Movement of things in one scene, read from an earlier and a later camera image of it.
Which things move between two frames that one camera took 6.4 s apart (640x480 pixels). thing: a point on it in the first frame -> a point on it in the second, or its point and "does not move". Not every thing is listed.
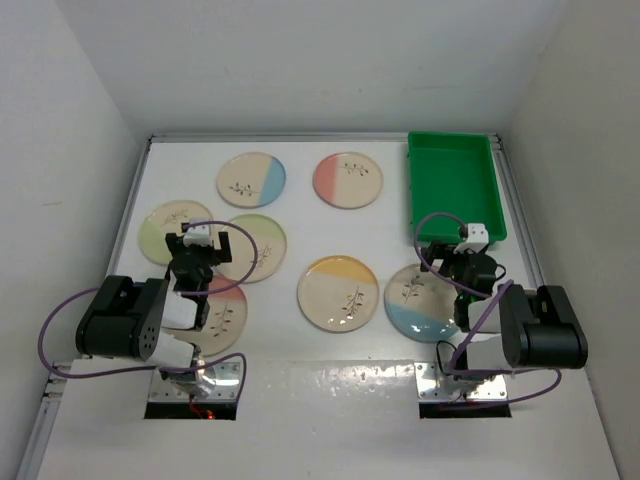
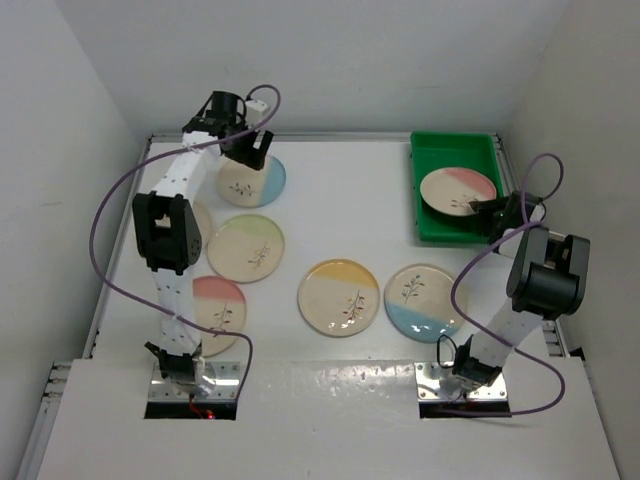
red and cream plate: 226,320 does not move
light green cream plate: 271,245 does not move
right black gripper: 435,253 -> 484,209
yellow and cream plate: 338,294 does not move
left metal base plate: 226,377 does not move
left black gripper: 175,243 -> 249,156
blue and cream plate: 251,179 does not move
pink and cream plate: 347,180 -> 449,190
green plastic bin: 455,173 does not move
